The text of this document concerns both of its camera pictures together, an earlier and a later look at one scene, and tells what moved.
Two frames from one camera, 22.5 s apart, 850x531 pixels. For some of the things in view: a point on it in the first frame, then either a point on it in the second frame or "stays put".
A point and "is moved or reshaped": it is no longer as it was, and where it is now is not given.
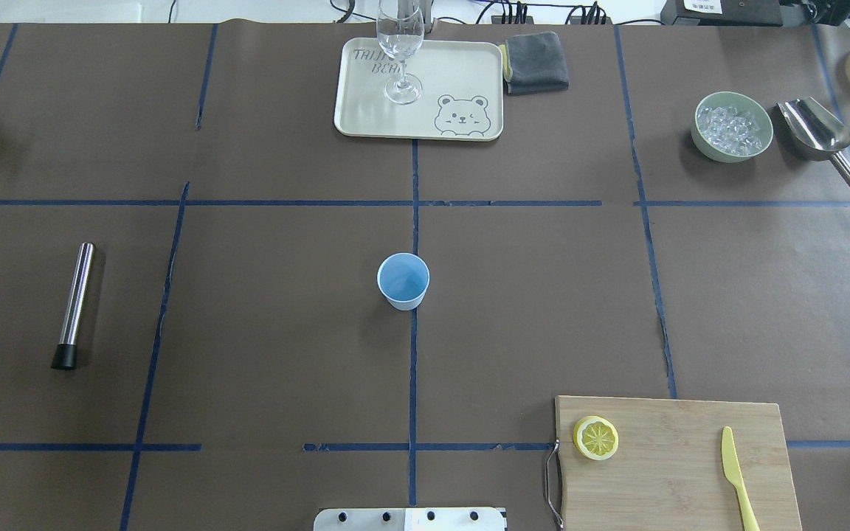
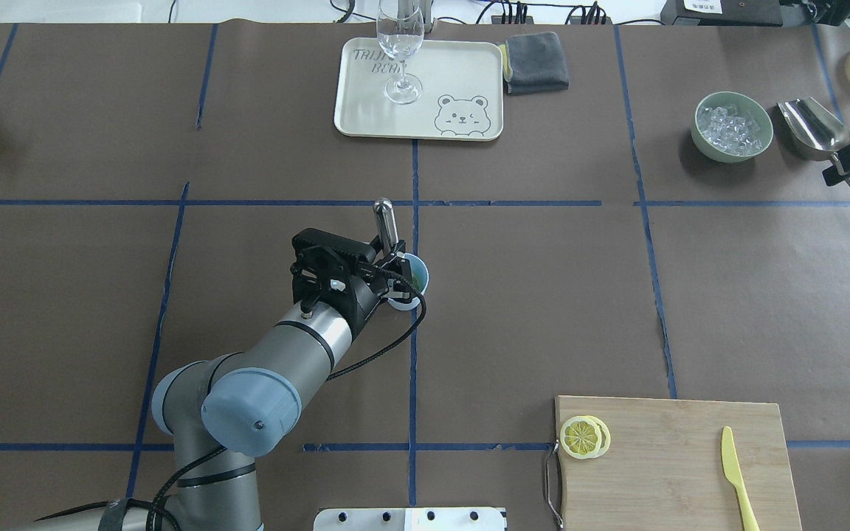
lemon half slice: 595,437 is moved or reshaped
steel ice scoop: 817,133 stays put
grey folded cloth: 533,63 stays put
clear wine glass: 400,28 stays put
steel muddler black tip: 66,354 → 387,224
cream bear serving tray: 462,96 stays put
